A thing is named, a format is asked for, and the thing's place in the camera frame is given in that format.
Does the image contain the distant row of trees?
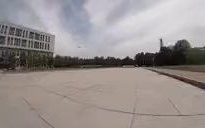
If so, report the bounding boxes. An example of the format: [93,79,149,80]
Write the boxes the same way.
[53,54,136,69]

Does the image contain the raised paved strip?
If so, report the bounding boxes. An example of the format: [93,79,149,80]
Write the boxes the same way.
[149,65,205,86]

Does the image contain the dark trees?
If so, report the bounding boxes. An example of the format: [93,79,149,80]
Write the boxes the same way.
[155,35,205,67]

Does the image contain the white multi-storey building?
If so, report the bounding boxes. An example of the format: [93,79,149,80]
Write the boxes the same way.
[0,20,56,70]

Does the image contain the dark low building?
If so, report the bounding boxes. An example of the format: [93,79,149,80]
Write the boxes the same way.
[134,51,157,67]

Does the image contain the tall chimney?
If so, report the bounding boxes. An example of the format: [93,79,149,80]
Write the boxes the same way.
[159,38,164,52]

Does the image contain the pale concrete slab plaza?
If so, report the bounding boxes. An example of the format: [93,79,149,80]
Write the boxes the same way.
[0,66,205,128]

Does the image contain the dark kerb step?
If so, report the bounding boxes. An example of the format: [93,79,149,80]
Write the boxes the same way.
[145,67,205,94]

